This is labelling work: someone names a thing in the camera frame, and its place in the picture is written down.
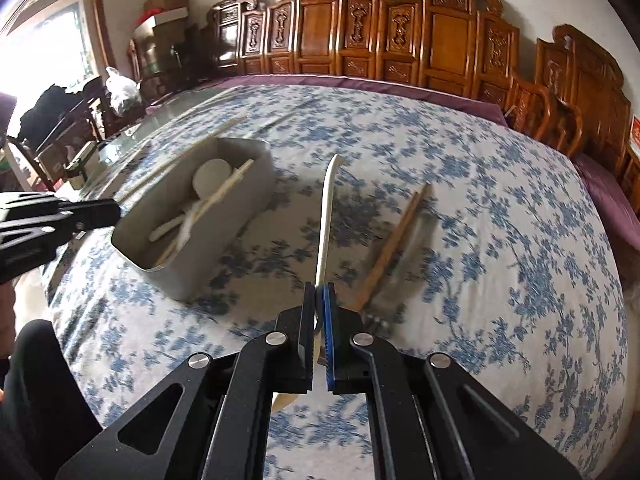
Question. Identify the person's black trouser leg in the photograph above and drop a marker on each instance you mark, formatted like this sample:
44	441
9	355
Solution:
40	400

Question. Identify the carved wooden sofa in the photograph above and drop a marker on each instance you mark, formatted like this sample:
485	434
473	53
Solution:
400	35

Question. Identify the blue floral tablecloth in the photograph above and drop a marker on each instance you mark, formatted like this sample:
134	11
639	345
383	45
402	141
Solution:
500	260

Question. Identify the grey rectangular container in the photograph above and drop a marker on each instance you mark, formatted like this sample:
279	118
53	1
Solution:
235	240

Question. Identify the dark wooden chair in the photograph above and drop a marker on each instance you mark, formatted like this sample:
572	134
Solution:
65	135

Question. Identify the purple armchair cushion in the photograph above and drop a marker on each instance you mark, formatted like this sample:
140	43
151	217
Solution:
610	200

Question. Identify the red gift box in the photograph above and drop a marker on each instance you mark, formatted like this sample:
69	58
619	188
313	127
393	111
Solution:
636	130

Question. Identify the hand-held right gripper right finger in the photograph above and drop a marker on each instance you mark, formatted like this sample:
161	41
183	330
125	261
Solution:
328	320

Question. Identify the white plastic bag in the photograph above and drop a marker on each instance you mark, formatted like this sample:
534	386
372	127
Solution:
122	91

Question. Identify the carved wooden armchair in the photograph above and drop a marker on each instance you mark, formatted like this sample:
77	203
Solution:
590	90

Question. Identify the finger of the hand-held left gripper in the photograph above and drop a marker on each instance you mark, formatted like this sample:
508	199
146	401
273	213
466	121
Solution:
30	205
95	212

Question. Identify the white cardboard box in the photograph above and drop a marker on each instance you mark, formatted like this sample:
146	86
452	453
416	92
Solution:
160	21

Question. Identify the small beige box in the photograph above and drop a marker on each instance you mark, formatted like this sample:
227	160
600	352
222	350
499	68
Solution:
81	165

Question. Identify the wooden window frame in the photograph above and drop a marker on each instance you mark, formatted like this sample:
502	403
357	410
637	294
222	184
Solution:
98	20

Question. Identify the black cloth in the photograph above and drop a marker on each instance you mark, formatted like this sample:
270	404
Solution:
47	110

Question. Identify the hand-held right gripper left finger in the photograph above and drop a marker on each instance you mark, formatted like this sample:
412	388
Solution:
295	350

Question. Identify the person's left forearm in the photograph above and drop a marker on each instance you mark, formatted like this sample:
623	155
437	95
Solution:
6	320

